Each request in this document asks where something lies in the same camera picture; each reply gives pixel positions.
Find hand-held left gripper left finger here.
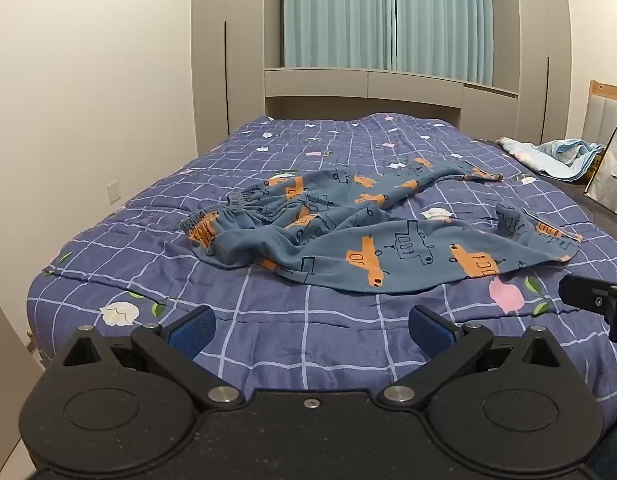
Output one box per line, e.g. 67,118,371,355
48,305,242,411

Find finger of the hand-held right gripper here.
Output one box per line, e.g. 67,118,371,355
559,271,617,343

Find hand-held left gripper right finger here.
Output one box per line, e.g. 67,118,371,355
379,305,572,408

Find blue pants with orange trucks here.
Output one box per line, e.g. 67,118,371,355
181,157,584,295

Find purple plaid floral quilt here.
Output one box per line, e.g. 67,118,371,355
26,112,617,411

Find silver shopping bag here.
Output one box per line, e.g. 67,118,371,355
583,112,617,222

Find white floral cloth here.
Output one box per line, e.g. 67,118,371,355
496,137,540,171

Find wooden padded headboard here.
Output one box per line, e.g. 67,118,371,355
583,79,617,147

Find grey tall wardrobe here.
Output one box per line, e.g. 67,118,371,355
191,0,267,153
513,0,575,147

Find light teal curtain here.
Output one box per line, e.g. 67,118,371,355
282,0,494,86

